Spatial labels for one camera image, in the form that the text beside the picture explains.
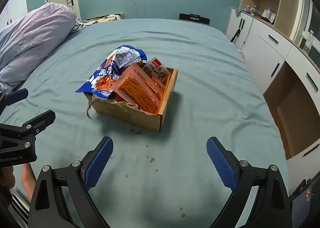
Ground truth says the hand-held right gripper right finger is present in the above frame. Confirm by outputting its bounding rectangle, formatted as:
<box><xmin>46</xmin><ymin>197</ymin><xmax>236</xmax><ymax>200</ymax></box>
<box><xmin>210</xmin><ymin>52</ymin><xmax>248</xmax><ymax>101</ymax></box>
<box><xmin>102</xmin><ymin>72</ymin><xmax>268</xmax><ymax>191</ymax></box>
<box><xmin>206</xmin><ymin>137</ymin><xmax>293</xmax><ymax>228</ymax></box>

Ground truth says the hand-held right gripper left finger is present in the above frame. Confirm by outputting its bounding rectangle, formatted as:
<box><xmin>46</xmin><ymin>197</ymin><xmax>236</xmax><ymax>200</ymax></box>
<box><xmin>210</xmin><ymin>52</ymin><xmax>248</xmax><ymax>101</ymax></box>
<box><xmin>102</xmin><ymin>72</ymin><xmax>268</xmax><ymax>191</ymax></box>
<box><xmin>28</xmin><ymin>136</ymin><xmax>114</xmax><ymax>228</ymax></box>

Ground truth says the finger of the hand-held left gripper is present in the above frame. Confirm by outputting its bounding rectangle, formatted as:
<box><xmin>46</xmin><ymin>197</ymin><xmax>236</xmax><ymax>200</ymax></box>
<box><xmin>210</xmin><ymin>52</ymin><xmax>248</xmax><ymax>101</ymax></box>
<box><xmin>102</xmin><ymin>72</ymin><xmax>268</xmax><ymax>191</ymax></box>
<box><xmin>0</xmin><ymin>88</ymin><xmax>29</xmax><ymax>116</ymax></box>
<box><xmin>0</xmin><ymin>110</ymin><xmax>56</xmax><ymax>153</ymax></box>

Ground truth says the brown cardboard box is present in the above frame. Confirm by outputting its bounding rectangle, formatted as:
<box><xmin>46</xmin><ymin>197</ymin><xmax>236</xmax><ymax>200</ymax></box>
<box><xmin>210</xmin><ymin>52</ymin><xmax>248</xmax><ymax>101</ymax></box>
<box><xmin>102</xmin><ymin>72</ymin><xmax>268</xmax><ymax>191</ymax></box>
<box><xmin>84</xmin><ymin>67</ymin><xmax>178</xmax><ymax>133</ymax></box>

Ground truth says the orange snack stick packet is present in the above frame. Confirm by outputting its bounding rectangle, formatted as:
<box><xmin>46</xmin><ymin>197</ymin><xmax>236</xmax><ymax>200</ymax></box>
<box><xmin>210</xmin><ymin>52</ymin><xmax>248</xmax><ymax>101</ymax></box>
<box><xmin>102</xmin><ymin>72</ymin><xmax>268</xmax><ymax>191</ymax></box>
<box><xmin>117</xmin><ymin>73</ymin><xmax>162</xmax><ymax>115</ymax></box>
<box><xmin>120</xmin><ymin>63</ymin><xmax>170</xmax><ymax>101</ymax></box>

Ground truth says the green white chicken foot packet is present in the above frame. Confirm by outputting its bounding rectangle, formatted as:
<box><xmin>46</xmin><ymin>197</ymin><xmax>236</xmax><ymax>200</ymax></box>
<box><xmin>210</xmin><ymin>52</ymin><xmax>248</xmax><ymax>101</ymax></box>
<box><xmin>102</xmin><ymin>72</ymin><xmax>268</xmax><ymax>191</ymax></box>
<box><xmin>142</xmin><ymin>57</ymin><xmax>171</xmax><ymax>86</ymax></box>

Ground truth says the person's left forearm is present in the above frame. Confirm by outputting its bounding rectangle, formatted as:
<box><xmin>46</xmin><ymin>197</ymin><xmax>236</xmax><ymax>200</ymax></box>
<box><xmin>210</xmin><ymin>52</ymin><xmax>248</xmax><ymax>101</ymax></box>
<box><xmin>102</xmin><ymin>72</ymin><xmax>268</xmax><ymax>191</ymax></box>
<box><xmin>21</xmin><ymin>164</ymin><xmax>37</xmax><ymax>200</ymax></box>

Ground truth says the person's left hand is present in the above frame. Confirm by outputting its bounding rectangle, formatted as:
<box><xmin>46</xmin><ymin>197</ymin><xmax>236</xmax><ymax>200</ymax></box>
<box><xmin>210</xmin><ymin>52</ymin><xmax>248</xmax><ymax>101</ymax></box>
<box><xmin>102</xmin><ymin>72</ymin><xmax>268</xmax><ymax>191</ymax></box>
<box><xmin>0</xmin><ymin>167</ymin><xmax>16</xmax><ymax>190</ymax></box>

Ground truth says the grey duvet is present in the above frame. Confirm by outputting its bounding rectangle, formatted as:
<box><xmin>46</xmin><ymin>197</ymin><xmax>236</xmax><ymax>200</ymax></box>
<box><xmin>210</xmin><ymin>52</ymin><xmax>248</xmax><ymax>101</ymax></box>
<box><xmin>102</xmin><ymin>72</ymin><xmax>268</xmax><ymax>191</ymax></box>
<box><xmin>0</xmin><ymin>3</ymin><xmax>77</xmax><ymax>89</ymax></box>

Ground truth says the dark laptop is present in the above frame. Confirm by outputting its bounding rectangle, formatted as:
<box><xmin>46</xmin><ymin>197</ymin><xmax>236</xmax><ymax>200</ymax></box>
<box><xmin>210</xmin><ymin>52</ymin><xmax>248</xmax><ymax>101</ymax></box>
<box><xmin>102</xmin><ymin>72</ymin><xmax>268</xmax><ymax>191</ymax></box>
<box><xmin>289</xmin><ymin>175</ymin><xmax>320</xmax><ymax>228</ymax></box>

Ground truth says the plaid cloth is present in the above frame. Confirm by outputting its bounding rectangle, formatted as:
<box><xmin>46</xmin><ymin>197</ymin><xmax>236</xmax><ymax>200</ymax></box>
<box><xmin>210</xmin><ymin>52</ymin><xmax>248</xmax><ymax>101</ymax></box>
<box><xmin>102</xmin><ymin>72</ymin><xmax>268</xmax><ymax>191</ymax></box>
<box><xmin>71</xmin><ymin>18</ymin><xmax>100</xmax><ymax>34</ymax></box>

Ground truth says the blue snack bag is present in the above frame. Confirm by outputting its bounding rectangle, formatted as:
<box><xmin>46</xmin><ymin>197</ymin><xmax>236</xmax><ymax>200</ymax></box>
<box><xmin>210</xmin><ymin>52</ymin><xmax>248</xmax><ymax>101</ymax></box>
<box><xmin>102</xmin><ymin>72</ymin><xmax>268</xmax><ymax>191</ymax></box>
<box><xmin>75</xmin><ymin>45</ymin><xmax>148</xmax><ymax>99</ymax></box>

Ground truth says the brown patterned item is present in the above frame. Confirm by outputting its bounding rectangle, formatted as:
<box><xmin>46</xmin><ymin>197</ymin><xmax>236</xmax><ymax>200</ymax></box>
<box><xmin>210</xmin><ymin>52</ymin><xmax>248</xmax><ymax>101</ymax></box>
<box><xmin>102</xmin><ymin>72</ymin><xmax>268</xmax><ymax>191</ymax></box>
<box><xmin>86</xmin><ymin>13</ymin><xmax>124</xmax><ymax>22</ymax></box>

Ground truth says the white drawer cabinet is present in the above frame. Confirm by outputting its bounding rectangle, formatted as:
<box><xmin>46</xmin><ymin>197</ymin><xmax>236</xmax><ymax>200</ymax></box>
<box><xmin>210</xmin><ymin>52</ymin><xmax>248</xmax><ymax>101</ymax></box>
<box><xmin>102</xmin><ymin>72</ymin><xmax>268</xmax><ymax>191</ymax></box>
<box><xmin>225</xmin><ymin>7</ymin><xmax>320</xmax><ymax>160</ymax></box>

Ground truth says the black chair back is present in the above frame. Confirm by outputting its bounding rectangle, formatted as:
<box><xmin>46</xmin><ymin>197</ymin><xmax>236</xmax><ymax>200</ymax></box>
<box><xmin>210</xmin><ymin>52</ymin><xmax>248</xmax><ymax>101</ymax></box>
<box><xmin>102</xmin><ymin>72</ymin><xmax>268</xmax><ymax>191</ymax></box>
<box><xmin>179</xmin><ymin>13</ymin><xmax>210</xmax><ymax>26</ymax></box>

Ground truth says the clear plastic bottle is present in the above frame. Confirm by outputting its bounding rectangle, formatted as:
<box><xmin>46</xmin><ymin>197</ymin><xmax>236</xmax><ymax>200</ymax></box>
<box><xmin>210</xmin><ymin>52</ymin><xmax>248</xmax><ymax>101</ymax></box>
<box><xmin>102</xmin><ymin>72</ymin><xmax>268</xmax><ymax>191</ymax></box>
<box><xmin>304</xmin><ymin>31</ymin><xmax>315</xmax><ymax>52</ymax></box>

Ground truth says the teal cloth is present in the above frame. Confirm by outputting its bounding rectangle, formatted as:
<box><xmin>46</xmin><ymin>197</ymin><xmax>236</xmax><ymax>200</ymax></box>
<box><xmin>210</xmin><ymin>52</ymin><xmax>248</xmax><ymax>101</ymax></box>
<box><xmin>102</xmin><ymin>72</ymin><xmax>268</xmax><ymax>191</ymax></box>
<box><xmin>232</xmin><ymin>6</ymin><xmax>253</xmax><ymax>17</ymax></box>

